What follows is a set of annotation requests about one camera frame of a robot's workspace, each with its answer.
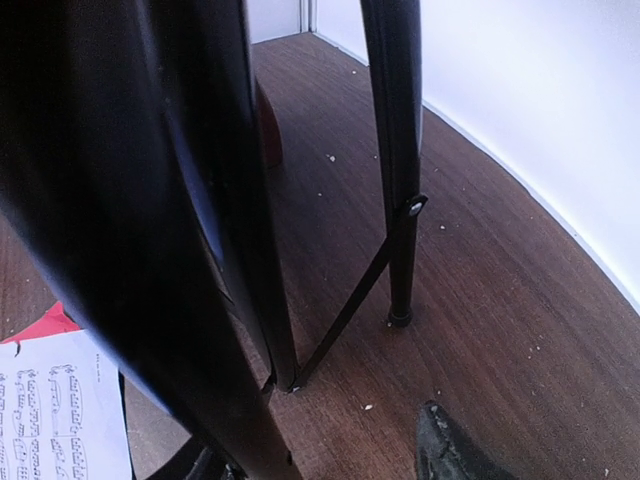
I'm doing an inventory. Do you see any red paper sheet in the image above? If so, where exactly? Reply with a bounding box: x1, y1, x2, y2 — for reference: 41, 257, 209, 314
1, 301, 81, 344

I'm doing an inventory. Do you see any black music stand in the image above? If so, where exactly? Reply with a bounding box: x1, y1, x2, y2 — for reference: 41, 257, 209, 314
1, 1, 426, 479

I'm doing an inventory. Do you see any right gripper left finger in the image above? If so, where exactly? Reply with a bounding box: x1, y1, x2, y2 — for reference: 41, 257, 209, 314
184, 448, 246, 480

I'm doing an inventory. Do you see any white sheet music page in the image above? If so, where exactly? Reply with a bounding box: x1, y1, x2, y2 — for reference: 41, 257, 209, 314
1, 331, 133, 480

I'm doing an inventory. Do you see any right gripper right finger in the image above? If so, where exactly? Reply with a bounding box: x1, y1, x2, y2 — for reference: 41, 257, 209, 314
415, 401, 516, 480

